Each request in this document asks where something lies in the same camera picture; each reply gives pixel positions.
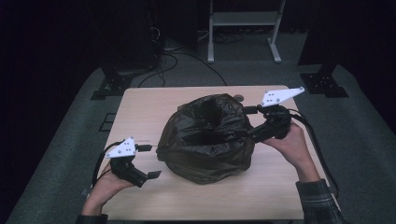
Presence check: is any left hand-held gripper cable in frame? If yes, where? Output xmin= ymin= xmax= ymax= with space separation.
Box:
xmin=92 ymin=140 xmax=125 ymax=189

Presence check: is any black plastic trash bag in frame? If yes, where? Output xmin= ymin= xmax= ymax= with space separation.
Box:
xmin=155 ymin=92 xmax=257 ymax=185

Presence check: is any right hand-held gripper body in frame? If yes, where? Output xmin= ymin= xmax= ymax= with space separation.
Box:
xmin=256 ymin=86 xmax=305 ymax=143

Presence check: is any black metal stand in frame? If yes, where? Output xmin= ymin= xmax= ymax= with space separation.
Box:
xmin=300 ymin=62 xmax=349 ymax=99
xmin=90 ymin=62 xmax=134 ymax=101

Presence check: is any black floor frame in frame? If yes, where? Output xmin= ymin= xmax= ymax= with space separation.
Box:
xmin=98 ymin=112 xmax=118 ymax=133

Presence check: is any black floor cable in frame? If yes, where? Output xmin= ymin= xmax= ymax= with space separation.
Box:
xmin=176 ymin=51 xmax=228 ymax=87
xmin=137 ymin=53 xmax=179 ymax=89

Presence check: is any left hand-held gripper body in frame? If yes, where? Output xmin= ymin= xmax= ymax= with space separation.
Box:
xmin=104 ymin=135 xmax=149 ymax=189

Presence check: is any person's right hand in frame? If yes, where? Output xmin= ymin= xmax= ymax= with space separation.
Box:
xmin=262 ymin=121 xmax=313 ymax=175

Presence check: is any person's left hand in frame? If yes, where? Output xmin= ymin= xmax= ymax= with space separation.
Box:
xmin=92 ymin=161 xmax=135 ymax=202

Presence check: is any white metal stand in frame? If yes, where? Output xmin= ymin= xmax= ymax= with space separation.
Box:
xmin=207 ymin=0 xmax=287 ymax=64

